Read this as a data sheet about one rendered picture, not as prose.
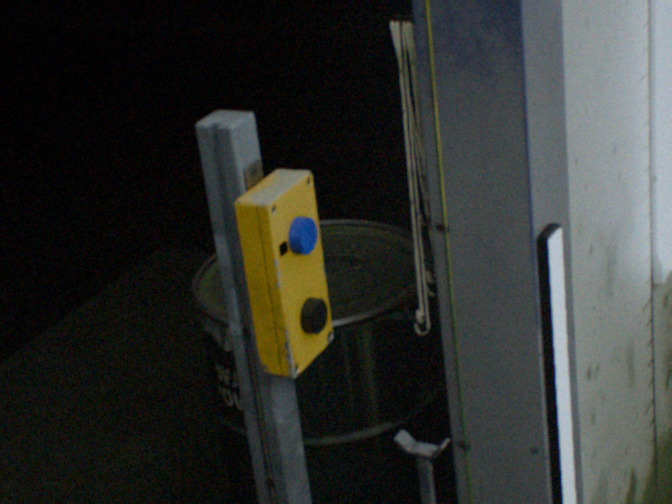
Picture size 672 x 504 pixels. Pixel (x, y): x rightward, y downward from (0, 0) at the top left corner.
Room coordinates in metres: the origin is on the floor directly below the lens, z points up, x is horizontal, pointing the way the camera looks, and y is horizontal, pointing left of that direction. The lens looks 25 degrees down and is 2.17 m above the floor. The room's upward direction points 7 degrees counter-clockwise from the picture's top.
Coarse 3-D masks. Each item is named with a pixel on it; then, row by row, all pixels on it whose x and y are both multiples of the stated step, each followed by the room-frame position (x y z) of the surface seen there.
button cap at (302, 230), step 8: (296, 224) 1.57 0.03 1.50; (304, 224) 1.57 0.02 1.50; (312, 224) 1.58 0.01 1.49; (288, 232) 1.57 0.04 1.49; (296, 232) 1.56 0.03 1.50; (304, 232) 1.57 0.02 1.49; (312, 232) 1.58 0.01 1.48; (288, 240) 1.56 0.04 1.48; (296, 240) 1.56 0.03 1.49; (304, 240) 1.56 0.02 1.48; (312, 240) 1.58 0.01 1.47; (296, 248) 1.56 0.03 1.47; (304, 248) 1.56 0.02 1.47; (312, 248) 1.58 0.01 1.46
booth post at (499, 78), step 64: (448, 0) 1.97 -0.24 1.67; (512, 0) 1.92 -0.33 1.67; (448, 64) 1.97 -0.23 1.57; (512, 64) 1.92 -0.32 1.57; (448, 128) 1.98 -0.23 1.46; (512, 128) 1.92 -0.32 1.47; (448, 192) 1.98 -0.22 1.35; (512, 192) 1.93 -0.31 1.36; (512, 256) 1.93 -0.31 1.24; (448, 320) 1.99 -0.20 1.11; (512, 320) 1.93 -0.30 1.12; (448, 384) 2.00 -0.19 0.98; (512, 384) 1.94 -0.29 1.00; (576, 384) 2.06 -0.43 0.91; (512, 448) 1.94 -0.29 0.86; (576, 448) 2.04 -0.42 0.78
